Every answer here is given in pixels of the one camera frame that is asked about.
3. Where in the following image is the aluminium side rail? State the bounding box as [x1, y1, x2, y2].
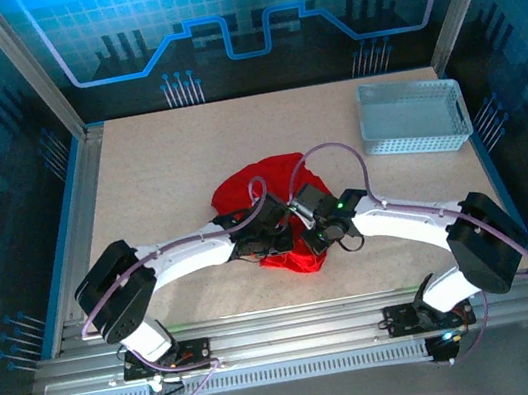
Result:
[13, 124, 141, 359]

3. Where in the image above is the red t-shirt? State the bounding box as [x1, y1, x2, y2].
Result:
[204, 146, 346, 290]

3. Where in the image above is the white cable connector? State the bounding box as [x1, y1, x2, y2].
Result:
[146, 375, 169, 395]

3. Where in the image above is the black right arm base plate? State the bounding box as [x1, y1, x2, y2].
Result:
[381, 291, 478, 340]

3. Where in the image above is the white perforated plastic basket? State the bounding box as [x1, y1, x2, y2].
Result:
[353, 67, 478, 169]

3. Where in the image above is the aluminium frame rail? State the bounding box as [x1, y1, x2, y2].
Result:
[28, 264, 528, 395]

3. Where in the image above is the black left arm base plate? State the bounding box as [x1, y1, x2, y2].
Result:
[118, 335, 216, 384]

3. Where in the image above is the grey slotted cable duct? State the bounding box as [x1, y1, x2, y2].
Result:
[68, 334, 437, 395]

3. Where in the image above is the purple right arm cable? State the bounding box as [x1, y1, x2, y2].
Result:
[281, 110, 528, 388]

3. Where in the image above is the black connector block with LEDs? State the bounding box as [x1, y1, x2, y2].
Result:
[425, 325, 470, 367]

